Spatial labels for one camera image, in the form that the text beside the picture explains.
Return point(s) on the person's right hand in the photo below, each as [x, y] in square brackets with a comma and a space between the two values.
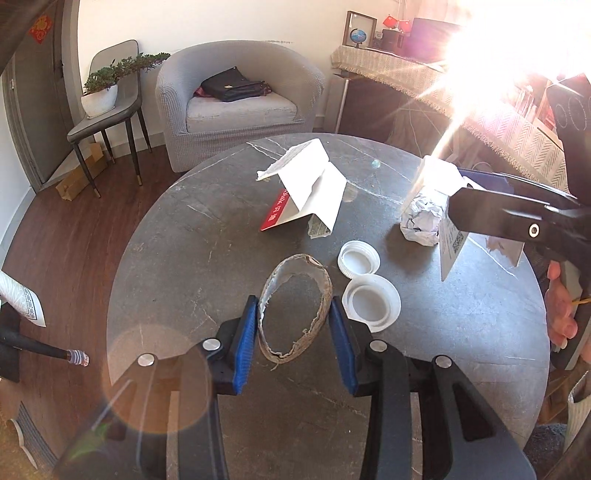
[558, 309]

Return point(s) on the red diamond door decoration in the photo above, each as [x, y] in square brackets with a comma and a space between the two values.
[40, 28]

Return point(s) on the white carton with red side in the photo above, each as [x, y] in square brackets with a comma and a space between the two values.
[314, 184]

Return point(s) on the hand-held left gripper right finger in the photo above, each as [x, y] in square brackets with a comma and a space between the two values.
[344, 346]

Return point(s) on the grey armchair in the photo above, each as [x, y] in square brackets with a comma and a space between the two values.
[240, 115]

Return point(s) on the wooden picture frame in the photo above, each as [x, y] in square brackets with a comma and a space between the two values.
[364, 19]

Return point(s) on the white plastic lid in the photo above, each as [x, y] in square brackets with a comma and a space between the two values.
[358, 258]
[371, 300]

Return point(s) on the small blue globe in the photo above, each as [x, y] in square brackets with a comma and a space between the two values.
[358, 36]

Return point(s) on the flat cardboard box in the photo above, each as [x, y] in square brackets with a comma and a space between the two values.
[74, 182]

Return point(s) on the grey door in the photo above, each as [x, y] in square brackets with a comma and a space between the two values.
[27, 115]

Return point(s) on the black monitor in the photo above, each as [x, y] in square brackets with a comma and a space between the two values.
[429, 37]

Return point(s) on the potted bonsai in white pot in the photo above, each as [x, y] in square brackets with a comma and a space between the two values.
[99, 101]

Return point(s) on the beige fringed desk cloth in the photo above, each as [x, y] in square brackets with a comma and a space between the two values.
[508, 134]

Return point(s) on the small red flag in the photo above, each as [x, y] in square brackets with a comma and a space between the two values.
[393, 21]
[404, 26]

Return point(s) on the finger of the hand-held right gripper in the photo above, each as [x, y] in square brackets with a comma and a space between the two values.
[498, 207]
[489, 181]

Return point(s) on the black handbag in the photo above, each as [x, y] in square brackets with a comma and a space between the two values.
[231, 85]

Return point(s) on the grey dining chair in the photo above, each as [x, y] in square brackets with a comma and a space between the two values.
[101, 127]

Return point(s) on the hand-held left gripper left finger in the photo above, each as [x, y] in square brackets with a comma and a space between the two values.
[244, 346]

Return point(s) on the black ribbed floor mat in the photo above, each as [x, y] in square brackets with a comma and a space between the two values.
[32, 438]

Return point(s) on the pink cloth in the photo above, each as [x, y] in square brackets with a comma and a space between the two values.
[198, 92]

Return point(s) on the black table leg striped sock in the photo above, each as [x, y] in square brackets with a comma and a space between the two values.
[41, 348]

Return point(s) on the brown wooden box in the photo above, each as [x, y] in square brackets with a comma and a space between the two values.
[392, 39]

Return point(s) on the torn printed paper scrap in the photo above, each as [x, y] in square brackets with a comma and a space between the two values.
[317, 227]

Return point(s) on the white paper ball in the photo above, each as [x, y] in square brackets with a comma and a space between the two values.
[422, 219]

